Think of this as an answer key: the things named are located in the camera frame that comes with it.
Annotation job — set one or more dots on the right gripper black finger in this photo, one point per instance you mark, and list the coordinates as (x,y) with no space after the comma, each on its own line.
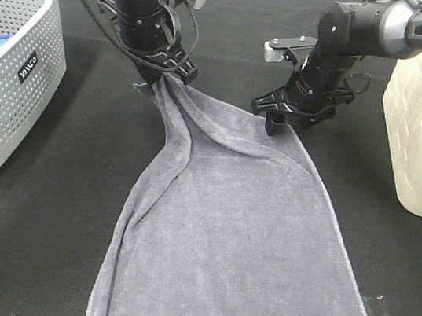
(274,123)

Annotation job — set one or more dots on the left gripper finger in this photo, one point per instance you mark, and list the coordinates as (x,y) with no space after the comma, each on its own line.
(187,72)

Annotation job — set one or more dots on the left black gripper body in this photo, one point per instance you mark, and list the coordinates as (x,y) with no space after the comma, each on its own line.
(147,31)

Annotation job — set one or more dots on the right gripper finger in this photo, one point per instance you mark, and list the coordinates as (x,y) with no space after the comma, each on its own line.
(306,122)

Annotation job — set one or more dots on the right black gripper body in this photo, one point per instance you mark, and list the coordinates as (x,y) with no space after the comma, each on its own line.
(316,87)

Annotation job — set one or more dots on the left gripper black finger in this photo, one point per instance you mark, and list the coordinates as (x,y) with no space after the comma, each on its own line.
(149,75)

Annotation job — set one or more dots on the grey towel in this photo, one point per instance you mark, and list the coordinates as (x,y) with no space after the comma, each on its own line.
(225,221)

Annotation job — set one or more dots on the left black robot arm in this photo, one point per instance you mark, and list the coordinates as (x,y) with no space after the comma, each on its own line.
(149,33)

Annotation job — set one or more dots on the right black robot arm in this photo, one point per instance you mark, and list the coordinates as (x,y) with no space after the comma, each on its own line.
(347,33)

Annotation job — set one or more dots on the black table mat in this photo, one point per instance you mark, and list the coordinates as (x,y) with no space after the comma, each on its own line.
(63,188)

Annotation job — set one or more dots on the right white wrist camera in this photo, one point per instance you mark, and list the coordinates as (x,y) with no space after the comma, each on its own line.
(288,49)

